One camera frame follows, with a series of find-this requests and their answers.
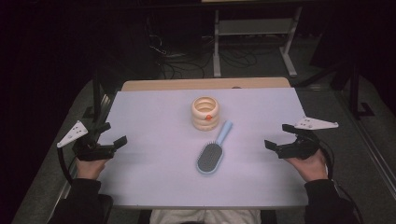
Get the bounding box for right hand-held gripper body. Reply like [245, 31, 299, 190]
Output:
[276, 116, 340, 161]

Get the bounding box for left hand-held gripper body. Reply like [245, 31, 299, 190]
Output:
[56, 120, 118, 162]

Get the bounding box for light blue hairbrush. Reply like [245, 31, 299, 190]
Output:
[195, 119, 233, 175]

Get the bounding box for cream ribbed cup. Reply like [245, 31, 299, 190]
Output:
[191, 95, 220, 132]

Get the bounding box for person's left hand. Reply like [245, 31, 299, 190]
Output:
[76, 157, 110, 181]

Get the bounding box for person's right hand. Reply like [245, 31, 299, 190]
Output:
[284, 148, 330, 183]

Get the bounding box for black metal stand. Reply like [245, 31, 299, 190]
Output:
[295, 59, 376, 120]
[82, 70, 117, 126]

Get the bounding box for white table mat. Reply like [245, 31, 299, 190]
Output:
[97, 87, 309, 209]

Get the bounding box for person's light pants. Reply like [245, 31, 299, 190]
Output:
[148, 208, 262, 224]

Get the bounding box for white metal stand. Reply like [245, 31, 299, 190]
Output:
[213, 6, 304, 78]

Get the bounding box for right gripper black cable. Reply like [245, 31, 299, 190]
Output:
[317, 139, 364, 224]

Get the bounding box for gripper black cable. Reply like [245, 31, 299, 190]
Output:
[56, 147, 75, 185]
[317, 139, 364, 224]

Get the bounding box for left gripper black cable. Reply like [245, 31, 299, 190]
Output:
[56, 147, 75, 185]

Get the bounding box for black floor cables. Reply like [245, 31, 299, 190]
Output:
[145, 15, 260, 79]

